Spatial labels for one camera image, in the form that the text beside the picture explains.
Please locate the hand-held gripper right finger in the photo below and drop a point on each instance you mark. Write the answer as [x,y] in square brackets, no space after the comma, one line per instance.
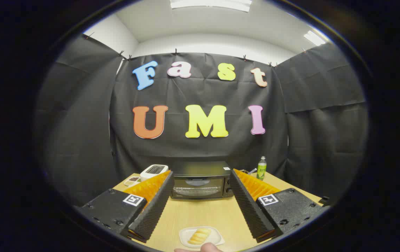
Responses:
[248,206]

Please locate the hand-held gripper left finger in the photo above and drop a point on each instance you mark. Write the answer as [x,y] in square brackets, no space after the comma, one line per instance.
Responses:
[154,210]

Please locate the black toaster oven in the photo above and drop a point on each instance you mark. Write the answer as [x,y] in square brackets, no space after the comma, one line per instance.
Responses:
[200,189]

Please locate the golden bread roll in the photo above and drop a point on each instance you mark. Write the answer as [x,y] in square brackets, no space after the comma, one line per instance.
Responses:
[200,236]

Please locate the white pop-up toaster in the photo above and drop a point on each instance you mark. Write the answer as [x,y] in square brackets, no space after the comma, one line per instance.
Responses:
[152,170]

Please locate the small white tray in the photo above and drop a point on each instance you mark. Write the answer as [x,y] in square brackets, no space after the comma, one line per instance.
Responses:
[132,181]

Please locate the green drink bottle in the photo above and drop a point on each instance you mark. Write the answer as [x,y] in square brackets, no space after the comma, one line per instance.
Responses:
[261,171]

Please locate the white rectangular plate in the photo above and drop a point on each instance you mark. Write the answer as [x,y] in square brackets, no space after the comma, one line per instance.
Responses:
[217,238]

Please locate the small ceiling light panel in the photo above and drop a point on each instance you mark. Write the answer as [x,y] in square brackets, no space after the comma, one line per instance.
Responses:
[314,37]

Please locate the long ceiling light panel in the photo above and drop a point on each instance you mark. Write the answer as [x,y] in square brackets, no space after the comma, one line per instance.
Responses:
[210,4]

